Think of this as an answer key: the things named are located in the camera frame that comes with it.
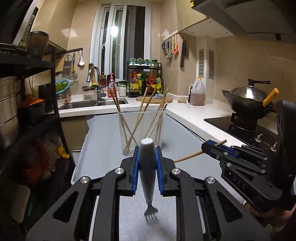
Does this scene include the white handled steel fork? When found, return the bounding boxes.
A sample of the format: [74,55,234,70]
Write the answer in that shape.
[139,138,158,221]

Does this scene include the clear plastic utensil holder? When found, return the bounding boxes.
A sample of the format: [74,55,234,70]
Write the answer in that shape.
[118,109,165,156]

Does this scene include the chrome kitchen faucet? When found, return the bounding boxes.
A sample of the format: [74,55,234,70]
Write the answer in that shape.
[86,63,106,103]

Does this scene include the person hand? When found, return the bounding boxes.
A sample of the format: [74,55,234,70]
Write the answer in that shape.
[244,202,295,232]

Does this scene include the black gas stove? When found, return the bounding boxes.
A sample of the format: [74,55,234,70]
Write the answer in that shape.
[204,113,278,150]

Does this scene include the black wok with lid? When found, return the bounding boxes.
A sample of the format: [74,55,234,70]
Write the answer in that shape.
[222,79,276,120]

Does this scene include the ginger root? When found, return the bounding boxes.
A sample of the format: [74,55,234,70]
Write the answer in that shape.
[178,99,187,103]

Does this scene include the plastic oil jug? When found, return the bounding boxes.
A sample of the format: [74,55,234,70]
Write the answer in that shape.
[188,77,205,106]

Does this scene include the white trash bin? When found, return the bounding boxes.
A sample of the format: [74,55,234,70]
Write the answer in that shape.
[71,150,81,186]

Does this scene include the round wooden cutting board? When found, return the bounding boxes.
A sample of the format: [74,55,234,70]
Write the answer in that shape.
[136,96,173,104]

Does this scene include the blue dish cloth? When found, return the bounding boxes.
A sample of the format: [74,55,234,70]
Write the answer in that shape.
[154,93,163,99]

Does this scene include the large steel pot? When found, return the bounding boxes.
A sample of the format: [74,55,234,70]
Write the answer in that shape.
[1,76,19,149]

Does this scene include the black cleaver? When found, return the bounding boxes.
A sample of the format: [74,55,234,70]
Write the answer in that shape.
[180,39,187,68]

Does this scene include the hanging orange peeler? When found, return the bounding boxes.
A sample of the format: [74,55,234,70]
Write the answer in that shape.
[173,34,179,55]

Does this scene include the black condiment rack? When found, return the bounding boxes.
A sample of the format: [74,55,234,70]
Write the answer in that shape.
[126,60,164,98]

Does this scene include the white jar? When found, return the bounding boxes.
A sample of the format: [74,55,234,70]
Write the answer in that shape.
[118,84,127,97]

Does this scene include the hanging scissors and tools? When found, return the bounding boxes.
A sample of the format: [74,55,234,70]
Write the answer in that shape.
[162,36,173,59]

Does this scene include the stainless steel sink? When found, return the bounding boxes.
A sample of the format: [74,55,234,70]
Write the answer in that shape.
[59,99,115,110]

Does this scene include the orange pot lid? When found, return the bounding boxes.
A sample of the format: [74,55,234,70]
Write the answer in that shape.
[20,94,45,108]

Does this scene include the pink dish soap bottle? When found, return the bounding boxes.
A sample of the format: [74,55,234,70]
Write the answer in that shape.
[107,73,116,98]

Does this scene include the green and blue basins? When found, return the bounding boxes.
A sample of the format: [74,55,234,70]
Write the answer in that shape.
[56,79,70,94]

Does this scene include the range hood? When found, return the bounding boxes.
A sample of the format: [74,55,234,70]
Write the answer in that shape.
[190,0,295,44]

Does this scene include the red jar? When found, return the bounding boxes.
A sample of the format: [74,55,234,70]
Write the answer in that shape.
[99,74,107,88]

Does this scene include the hanging metal grater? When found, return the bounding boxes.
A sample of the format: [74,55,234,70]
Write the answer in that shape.
[62,54,73,79]

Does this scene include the hanging white ladle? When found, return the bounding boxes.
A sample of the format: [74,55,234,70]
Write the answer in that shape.
[78,50,85,67]

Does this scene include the black metal shelf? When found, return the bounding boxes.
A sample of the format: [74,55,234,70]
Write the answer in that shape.
[0,43,75,186]

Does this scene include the yellow wok spatula handle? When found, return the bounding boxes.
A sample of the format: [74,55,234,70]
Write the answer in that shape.
[262,88,279,107]

